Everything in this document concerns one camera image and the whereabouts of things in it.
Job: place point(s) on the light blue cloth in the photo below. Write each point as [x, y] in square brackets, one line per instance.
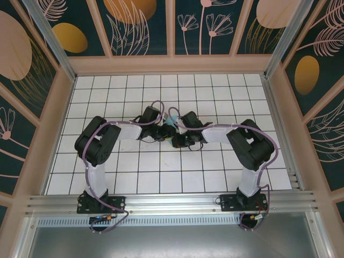
[170, 122]

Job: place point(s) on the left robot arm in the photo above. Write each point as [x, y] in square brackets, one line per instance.
[95, 180]

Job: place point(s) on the grey metal sheet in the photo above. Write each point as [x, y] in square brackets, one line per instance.
[172, 242]

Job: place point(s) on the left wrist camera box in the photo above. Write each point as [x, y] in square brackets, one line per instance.
[163, 118]

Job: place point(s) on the aluminium frame post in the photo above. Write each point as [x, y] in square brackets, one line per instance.
[287, 37]
[53, 45]

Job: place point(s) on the black circuit board with LED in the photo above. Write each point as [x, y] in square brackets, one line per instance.
[100, 219]

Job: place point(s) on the long aluminium mounting rail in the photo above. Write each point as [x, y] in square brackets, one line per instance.
[172, 203]

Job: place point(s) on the aluminium side track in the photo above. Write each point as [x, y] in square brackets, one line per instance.
[279, 126]

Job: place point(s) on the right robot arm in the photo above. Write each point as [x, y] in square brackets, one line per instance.
[251, 180]

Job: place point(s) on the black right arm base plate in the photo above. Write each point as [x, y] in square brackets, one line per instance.
[228, 203]

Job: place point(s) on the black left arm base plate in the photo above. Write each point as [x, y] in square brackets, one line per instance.
[118, 203]

